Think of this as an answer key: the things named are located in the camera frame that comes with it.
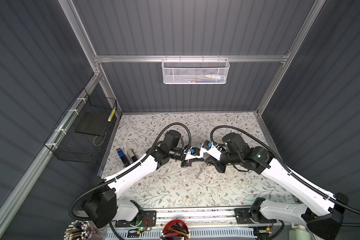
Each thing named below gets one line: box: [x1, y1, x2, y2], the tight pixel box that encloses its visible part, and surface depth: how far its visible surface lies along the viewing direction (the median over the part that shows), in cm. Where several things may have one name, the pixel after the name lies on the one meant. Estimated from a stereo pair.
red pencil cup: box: [161, 219, 190, 240], surface depth 62 cm
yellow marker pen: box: [107, 107, 116, 122], surface depth 82 cm
